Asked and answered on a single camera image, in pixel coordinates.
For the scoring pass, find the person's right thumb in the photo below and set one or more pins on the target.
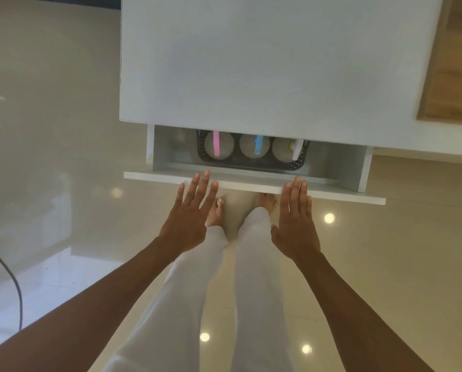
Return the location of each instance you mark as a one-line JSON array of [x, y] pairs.
[[276, 235]]

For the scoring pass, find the person's right foot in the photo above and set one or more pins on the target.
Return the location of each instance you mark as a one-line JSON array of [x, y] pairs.
[[266, 203]]

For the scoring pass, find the person's right little finger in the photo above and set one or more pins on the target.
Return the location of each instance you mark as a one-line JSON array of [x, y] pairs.
[[309, 209]]

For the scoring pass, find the person's left middle finger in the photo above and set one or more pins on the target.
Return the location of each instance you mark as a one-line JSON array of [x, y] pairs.
[[202, 189]]

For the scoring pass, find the person's right forearm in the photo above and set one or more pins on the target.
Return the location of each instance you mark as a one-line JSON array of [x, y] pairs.
[[355, 313]]

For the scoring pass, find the white drawer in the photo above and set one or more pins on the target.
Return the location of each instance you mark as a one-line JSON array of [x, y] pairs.
[[250, 185]]

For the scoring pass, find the black plastic basket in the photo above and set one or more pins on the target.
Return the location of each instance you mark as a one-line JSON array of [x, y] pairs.
[[254, 163]]

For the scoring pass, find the person's left little finger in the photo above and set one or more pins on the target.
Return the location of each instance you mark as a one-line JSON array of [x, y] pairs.
[[180, 195]]

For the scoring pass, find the person's right middle finger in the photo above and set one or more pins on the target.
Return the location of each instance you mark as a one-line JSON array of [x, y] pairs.
[[295, 195]]

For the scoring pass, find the person's left foot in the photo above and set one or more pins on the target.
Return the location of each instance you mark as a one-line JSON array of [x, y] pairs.
[[214, 213]]

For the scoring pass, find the person's white trousers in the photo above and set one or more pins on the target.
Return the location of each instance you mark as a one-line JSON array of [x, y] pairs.
[[254, 290]]

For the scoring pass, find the person's foot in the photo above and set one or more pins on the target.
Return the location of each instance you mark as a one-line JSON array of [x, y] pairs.
[[214, 213], [266, 203]]

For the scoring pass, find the white cabinet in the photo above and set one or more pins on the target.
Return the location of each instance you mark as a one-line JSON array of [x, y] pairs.
[[277, 65]]

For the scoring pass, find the person's left hand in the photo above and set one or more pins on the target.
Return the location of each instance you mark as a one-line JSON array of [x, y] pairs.
[[186, 224]]

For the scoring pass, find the person's right hand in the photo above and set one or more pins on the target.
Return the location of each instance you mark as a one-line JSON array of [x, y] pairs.
[[297, 232]]

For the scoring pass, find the person's left forearm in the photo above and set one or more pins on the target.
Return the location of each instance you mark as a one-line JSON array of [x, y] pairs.
[[83, 309]]

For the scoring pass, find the brown wooden panel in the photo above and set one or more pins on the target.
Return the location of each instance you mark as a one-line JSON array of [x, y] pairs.
[[454, 65]]

